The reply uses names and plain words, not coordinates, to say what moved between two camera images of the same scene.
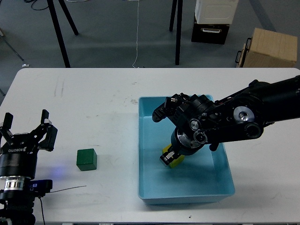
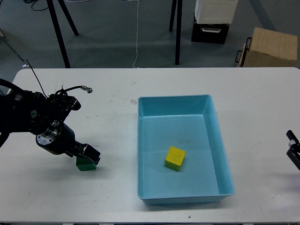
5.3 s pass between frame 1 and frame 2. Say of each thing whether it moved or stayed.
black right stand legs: stayed
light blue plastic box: stayed
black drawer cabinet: stayed
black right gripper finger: moved
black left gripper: moved
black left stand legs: stayed
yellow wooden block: moved
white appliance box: stayed
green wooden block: stayed
